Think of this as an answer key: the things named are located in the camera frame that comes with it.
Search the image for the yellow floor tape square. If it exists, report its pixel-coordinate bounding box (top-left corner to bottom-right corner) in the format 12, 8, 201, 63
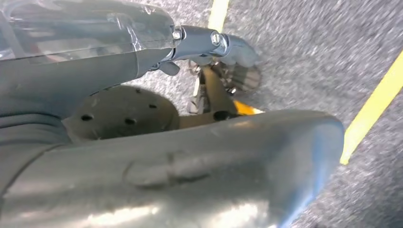
190, 0, 403, 166

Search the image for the left robot arm sleeve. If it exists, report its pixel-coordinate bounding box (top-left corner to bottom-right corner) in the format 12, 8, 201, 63
0, 113, 71, 196

